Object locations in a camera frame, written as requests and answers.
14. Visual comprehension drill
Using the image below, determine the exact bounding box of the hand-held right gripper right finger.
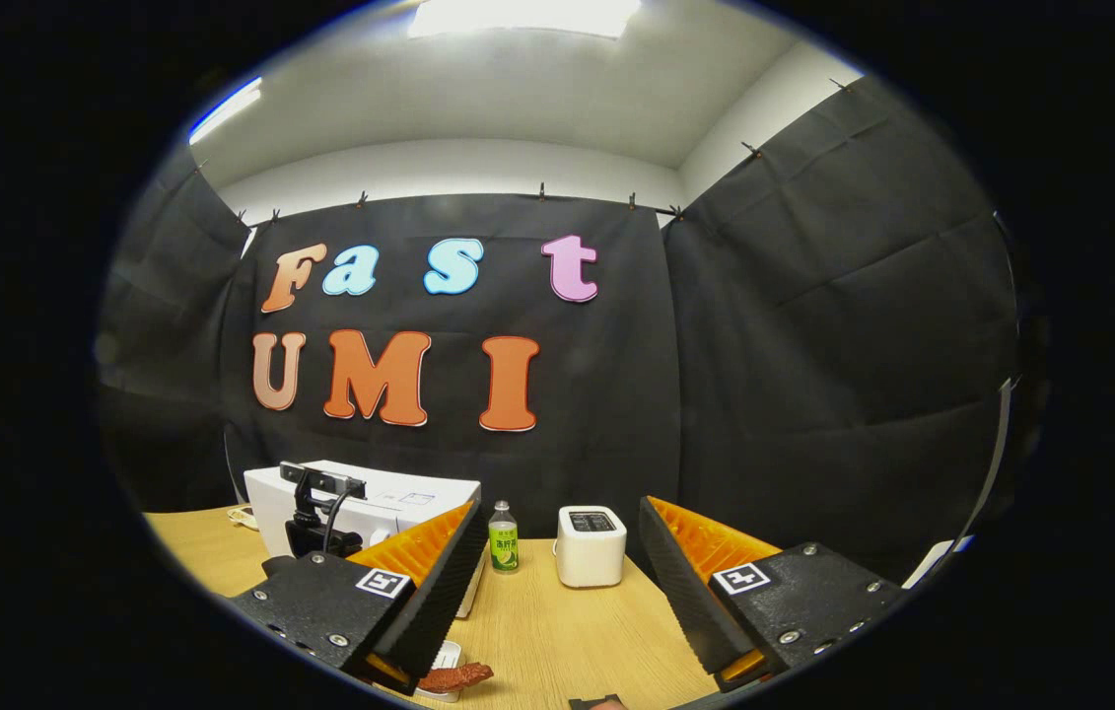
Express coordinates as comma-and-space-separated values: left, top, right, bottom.
638, 495, 913, 693

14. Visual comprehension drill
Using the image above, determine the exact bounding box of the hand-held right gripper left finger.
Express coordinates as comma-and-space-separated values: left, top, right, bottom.
227, 500, 489, 696

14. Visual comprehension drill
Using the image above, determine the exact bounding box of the reddish brown meat piece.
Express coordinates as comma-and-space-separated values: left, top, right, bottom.
417, 663, 495, 693

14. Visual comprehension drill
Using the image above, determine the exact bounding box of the white microwave oven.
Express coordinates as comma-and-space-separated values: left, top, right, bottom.
244, 460, 482, 620

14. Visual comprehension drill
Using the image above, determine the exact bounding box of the white rectangular tray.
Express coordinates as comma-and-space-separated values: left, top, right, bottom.
414, 639, 464, 703

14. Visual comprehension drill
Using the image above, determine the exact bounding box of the green label drink bottle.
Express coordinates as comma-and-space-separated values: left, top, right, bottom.
488, 500, 520, 575

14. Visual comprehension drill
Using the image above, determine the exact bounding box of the small white toaster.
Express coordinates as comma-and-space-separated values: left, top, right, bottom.
554, 505, 628, 590

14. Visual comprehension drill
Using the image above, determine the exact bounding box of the black backdrop cloth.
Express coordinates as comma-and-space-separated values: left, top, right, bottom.
94, 74, 1026, 583

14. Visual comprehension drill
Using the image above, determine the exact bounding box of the row of small cloth clips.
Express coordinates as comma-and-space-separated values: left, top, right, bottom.
192, 79, 859, 228

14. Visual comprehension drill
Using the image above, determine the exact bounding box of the narrow ceiling light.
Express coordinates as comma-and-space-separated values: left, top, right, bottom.
187, 77, 264, 147

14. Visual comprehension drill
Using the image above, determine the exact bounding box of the large ceiling light panel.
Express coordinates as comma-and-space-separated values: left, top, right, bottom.
407, 0, 642, 40

